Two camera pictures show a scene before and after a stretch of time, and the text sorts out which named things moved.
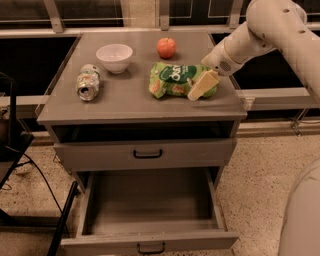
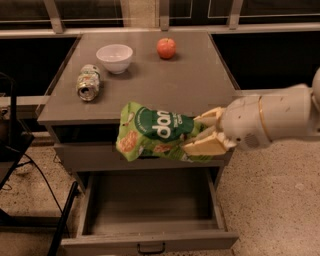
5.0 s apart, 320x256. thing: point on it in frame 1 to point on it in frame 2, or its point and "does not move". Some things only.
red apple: x=166 y=47 does not move
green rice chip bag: x=176 y=79 to x=146 y=132
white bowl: x=115 y=57 does not move
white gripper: x=216 y=60 to x=240 y=121
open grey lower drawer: x=150 y=212 does not move
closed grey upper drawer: x=83 y=156 does not move
